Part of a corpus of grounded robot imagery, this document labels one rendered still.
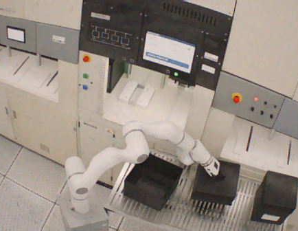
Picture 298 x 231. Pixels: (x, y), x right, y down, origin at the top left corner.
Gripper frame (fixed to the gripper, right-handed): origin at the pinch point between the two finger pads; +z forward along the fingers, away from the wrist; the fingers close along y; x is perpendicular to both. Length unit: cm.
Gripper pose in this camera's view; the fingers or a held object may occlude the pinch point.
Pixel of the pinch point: (218, 174)
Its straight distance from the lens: 248.5
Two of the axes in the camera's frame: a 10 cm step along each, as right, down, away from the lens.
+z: 6.0, 6.5, 4.6
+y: 2.1, -6.9, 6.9
